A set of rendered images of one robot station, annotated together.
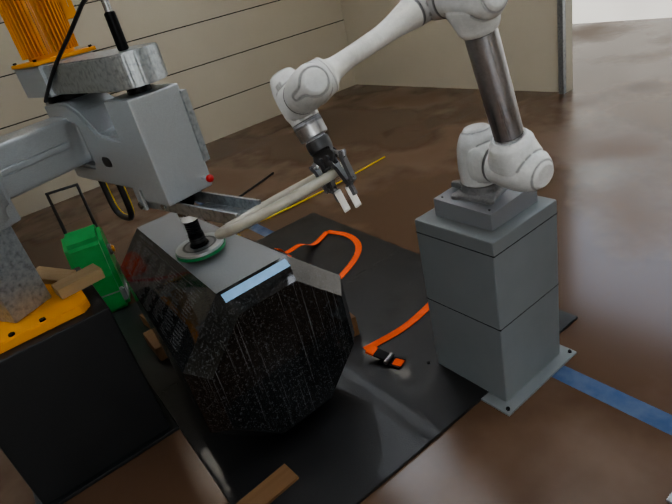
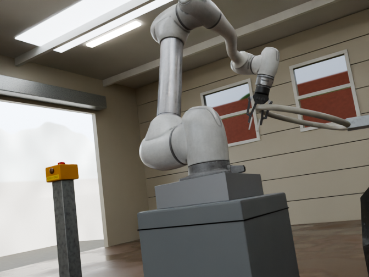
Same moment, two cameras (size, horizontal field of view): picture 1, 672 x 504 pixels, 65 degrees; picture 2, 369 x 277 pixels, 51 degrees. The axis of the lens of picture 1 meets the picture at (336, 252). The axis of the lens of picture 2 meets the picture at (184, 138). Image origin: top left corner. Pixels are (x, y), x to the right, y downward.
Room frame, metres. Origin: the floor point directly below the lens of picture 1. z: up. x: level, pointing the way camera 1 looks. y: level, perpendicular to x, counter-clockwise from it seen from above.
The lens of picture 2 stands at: (3.13, -1.32, 0.82)
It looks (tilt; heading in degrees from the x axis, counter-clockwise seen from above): 9 degrees up; 153
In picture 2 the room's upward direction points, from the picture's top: 8 degrees counter-clockwise
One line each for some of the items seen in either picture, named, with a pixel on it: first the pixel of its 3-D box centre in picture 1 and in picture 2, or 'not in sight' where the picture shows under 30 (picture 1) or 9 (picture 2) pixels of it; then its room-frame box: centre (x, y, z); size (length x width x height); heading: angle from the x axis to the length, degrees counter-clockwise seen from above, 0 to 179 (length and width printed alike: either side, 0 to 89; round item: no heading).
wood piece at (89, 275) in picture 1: (78, 280); not in sight; (2.16, 1.15, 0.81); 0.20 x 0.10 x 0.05; 128
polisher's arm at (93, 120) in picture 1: (121, 146); not in sight; (2.41, 0.82, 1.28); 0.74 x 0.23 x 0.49; 42
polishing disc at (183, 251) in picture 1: (199, 245); not in sight; (2.11, 0.57, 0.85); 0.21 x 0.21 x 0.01
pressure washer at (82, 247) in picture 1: (88, 251); not in sight; (3.43, 1.67, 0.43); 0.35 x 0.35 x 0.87; 15
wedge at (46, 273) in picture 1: (50, 274); not in sight; (2.32, 1.34, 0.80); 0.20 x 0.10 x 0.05; 70
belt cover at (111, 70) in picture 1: (92, 75); not in sight; (2.37, 0.80, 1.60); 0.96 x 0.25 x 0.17; 42
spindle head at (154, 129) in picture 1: (151, 147); not in sight; (2.17, 0.62, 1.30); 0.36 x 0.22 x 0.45; 42
